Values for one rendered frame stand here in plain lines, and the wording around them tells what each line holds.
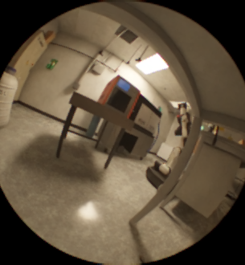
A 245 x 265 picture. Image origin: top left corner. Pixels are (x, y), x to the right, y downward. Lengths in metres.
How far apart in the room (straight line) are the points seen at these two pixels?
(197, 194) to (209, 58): 1.00
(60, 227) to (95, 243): 0.20
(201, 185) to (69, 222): 1.07
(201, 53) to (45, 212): 0.92
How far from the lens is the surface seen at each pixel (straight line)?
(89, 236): 0.61
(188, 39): 0.30
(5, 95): 1.33
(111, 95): 0.95
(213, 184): 1.02
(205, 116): 0.52
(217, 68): 0.34
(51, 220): 0.62
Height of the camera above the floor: 0.59
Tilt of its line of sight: 3 degrees down
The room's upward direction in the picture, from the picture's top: 25 degrees clockwise
